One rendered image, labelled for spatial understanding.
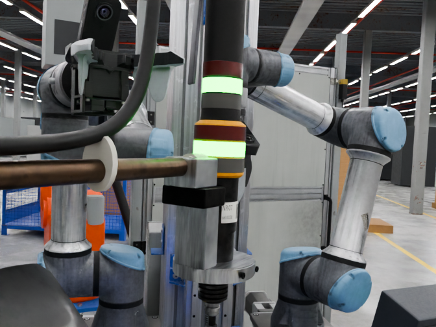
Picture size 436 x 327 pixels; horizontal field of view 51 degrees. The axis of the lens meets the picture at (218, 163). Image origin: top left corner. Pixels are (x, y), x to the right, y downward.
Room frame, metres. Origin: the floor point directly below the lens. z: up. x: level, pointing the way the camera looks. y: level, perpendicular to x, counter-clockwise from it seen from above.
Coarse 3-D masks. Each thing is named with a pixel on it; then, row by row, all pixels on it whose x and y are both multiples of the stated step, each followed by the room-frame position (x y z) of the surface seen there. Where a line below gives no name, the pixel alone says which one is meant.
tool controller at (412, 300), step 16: (400, 288) 0.99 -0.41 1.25; (416, 288) 1.00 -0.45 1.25; (432, 288) 1.01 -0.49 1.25; (384, 304) 0.96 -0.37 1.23; (400, 304) 0.93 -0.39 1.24; (416, 304) 0.93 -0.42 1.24; (432, 304) 0.94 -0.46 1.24; (384, 320) 0.96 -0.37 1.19; (400, 320) 0.92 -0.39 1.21; (416, 320) 0.88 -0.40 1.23; (432, 320) 0.89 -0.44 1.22
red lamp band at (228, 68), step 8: (208, 64) 0.37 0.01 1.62; (216, 64) 0.37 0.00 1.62; (224, 64) 0.37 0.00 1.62; (232, 64) 0.37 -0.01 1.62; (240, 64) 0.37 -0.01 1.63; (208, 72) 0.37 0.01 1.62; (216, 72) 0.37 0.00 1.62; (224, 72) 0.37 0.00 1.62; (232, 72) 0.37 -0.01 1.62; (240, 72) 0.37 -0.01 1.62
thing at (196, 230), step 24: (192, 168) 0.33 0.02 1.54; (216, 168) 0.35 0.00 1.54; (168, 192) 0.35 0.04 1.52; (192, 192) 0.34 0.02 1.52; (216, 192) 0.34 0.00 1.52; (192, 216) 0.35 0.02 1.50; (216, 216) 0.35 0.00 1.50; (192, 240) 0.35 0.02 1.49; (216, 240) 0.36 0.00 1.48; (192, 264) 0.35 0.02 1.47; (216, 264) 0.36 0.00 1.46; (240, 264) 0.37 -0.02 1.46
